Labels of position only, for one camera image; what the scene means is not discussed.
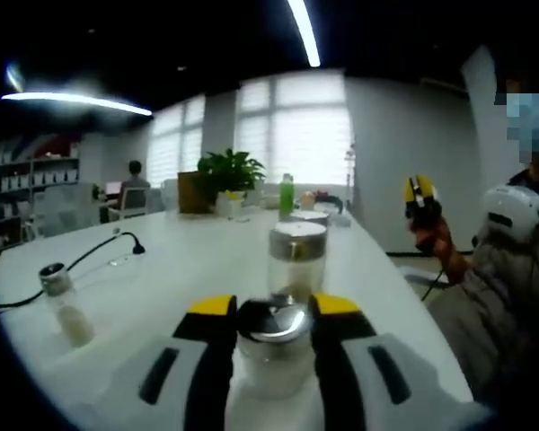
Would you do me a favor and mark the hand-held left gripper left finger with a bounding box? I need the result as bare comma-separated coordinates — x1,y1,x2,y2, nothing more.
69,295,238,431

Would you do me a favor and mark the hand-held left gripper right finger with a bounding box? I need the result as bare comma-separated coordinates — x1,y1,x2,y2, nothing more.
308,292,493,431

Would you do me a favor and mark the glass seasoning bottle steel lid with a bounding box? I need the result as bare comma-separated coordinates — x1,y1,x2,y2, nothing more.
233,294,316,400
268,221,328,303
38,262,95,349
290,209,331,230

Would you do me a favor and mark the green drink bottle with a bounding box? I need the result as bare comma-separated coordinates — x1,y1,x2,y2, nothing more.
278,173,296,217

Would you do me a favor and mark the person's right hand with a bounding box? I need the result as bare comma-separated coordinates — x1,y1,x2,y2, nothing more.
410,219,457,270

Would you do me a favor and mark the metal stand pole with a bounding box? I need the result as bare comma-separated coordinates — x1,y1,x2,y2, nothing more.
344,142,358,212

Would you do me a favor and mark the white chest device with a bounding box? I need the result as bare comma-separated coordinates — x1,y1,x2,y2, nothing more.
473,183,539,252

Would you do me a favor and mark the person's grey patterned shirt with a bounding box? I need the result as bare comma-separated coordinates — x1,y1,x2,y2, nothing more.
426,170,539,405

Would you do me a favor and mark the large window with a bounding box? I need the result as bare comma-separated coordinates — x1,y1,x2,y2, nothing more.
235,73,355,186

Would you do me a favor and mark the green potted plant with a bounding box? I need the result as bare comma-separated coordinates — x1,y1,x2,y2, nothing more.
197,147,267,194

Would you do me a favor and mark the white plant pot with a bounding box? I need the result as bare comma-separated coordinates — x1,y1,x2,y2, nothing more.
214,190,247,220

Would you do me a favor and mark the long curved ceiling light strip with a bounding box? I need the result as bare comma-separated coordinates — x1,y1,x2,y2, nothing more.
287,0,323,68

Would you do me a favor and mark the grey mesh office chair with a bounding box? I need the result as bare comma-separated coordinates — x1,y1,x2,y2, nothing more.
40,183,100,234

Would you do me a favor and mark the white framed office chair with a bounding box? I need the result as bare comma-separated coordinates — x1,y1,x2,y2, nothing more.
107,187,149,221

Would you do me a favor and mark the brown cardboard box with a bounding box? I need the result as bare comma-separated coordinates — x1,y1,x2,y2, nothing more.
178,172,213,215

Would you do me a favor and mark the shelf unit with white bins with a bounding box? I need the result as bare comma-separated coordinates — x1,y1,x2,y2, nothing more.
0,143,80,252

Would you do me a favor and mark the narrow window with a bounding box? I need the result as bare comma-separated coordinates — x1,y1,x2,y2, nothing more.
147,95,207,188

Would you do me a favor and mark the straight ceiling light strip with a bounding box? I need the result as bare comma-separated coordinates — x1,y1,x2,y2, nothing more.
2,92,154,117

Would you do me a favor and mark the white headset grey strap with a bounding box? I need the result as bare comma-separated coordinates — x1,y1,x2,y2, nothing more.
314,197,345,217

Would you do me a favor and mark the black table cable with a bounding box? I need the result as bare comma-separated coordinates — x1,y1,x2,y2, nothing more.
0,231,146,311

